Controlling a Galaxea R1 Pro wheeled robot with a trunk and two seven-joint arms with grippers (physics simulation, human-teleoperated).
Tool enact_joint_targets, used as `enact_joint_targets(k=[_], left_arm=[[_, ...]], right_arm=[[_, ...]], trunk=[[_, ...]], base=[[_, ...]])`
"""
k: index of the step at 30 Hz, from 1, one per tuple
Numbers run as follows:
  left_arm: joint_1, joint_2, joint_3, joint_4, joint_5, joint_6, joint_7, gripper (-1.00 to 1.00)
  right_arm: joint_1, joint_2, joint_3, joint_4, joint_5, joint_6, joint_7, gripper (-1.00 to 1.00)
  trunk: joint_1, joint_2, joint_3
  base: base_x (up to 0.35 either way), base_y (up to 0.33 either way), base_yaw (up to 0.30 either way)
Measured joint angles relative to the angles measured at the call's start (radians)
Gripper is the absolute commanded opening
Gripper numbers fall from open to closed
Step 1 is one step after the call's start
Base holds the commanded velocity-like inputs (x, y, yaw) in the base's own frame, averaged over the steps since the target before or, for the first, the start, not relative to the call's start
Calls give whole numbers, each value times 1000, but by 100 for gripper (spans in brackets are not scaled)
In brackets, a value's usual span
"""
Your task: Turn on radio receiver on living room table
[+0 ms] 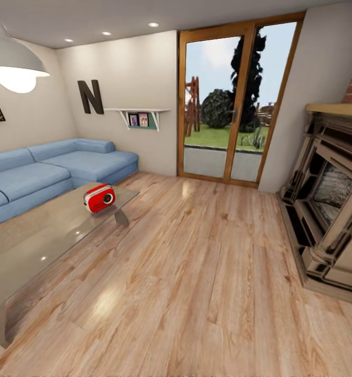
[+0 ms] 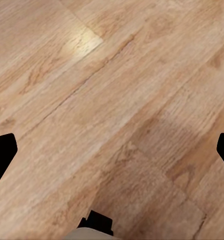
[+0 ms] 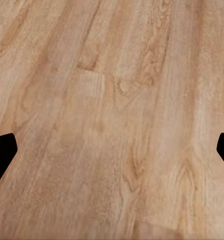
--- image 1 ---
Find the radio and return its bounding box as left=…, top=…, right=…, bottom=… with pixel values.
left=84, top=186, right=115, bottom=213

